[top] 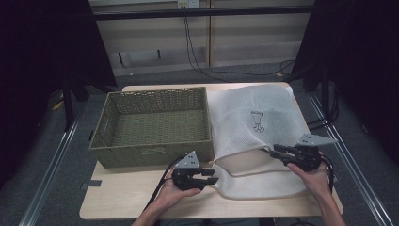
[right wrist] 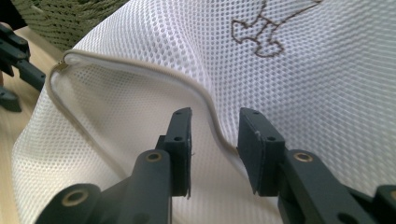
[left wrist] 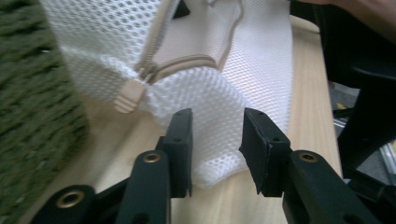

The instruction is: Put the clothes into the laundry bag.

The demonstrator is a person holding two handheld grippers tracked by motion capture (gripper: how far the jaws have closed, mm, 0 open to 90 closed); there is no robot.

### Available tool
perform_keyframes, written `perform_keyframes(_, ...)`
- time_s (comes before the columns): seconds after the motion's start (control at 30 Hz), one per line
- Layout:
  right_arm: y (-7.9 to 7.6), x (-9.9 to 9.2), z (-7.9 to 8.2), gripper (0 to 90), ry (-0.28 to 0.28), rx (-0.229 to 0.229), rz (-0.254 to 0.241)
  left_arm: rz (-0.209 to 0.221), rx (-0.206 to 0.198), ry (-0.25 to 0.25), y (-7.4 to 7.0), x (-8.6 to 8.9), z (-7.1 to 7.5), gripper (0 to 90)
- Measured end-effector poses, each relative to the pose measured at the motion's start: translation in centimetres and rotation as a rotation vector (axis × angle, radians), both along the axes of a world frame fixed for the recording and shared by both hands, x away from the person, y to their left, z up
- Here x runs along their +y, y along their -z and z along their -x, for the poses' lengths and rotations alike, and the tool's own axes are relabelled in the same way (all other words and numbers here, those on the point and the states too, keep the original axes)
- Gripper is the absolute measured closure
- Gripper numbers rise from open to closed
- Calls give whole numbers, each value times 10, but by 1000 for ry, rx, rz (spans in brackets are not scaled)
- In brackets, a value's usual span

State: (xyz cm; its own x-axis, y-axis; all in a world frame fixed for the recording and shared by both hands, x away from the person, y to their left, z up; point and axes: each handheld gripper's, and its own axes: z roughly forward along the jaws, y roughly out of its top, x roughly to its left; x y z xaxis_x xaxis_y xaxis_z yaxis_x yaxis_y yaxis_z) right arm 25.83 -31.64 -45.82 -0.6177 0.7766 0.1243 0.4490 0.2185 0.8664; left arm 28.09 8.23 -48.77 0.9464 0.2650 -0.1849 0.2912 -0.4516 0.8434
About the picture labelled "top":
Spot person's right hand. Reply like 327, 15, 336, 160
286, 153, 332, 202

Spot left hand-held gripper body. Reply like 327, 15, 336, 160
170, 150, 205, 192

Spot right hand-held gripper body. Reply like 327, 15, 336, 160
281, 133, 340, 173

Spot black cables beside curtain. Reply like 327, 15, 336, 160
306, 81, 341, 131

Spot black horizontal metal bar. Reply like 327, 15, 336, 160
92, 5, 314, 22

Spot white mesh laundry bag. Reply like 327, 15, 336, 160
206, 83, 311, 201

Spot black floor cables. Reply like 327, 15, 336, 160
183, 15, 297, 83

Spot dark curtain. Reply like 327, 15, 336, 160
0, 0, 118, 189
286, 0, 399, 164

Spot metal floor rail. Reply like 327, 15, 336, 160
18, 103, 86, 226
307, 92, 394, 226

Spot green woven basket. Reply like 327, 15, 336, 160
88, 87, 215, 169

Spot white wall socket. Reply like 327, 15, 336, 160
177, 0, 200, 9

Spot grey table bracket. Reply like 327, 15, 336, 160
80, 179, 104, 191

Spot right hand-held gripper cable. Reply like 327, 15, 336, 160
319, 153, 337, 194

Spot person's left hand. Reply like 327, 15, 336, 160
154, 174, 202, 212

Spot black stand leg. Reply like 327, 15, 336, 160
60, 79, 76, 132

